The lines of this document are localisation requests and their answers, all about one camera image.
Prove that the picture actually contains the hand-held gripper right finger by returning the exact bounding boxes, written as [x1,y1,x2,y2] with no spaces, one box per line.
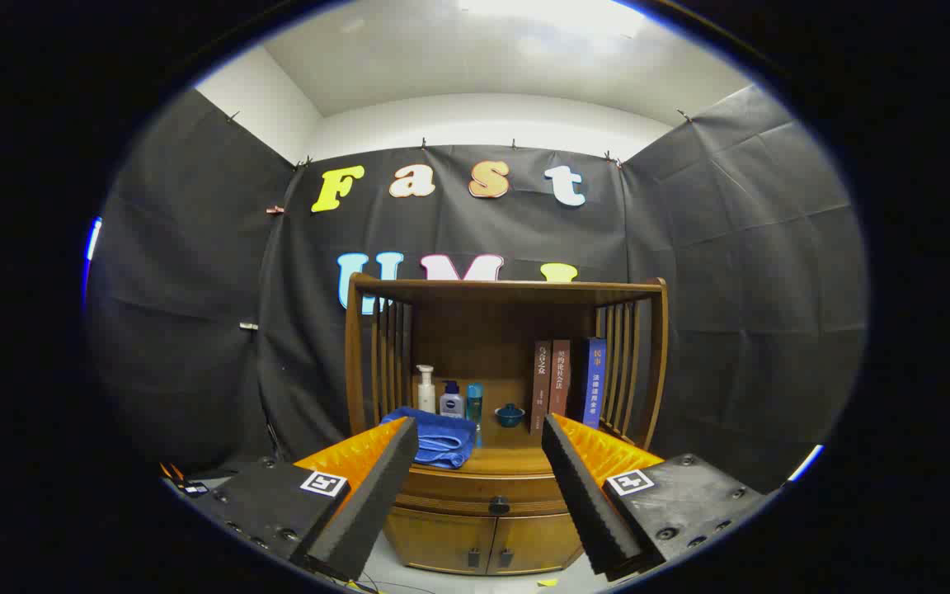
[541,412,769,582]

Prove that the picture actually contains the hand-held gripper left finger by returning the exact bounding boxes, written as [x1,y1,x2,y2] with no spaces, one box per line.
[193,417,421,582]

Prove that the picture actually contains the wooden drawer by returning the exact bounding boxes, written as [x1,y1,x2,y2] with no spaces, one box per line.
[397,466,571,516]

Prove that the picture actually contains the wooden cabinet door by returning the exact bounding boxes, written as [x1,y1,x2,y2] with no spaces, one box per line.
[487,511,585,574]
[383,506,495,576]

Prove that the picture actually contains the wooden countertop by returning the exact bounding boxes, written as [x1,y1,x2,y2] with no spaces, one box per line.
[405,417,558,477]

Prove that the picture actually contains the wooden cabinet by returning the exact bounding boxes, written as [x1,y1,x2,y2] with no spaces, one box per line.
[345,272,670,576]

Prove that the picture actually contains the folded blue towel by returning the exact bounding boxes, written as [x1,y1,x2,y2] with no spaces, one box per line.
[380,407,477,469]

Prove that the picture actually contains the blue book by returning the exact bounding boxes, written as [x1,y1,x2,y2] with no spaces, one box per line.
[581,337,608,428]

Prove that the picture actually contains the dark brown book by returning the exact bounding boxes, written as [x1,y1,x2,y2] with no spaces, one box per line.
[530,341,553,436]

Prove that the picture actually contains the light brown book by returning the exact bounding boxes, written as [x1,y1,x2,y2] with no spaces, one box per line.
[550,339,572,417]

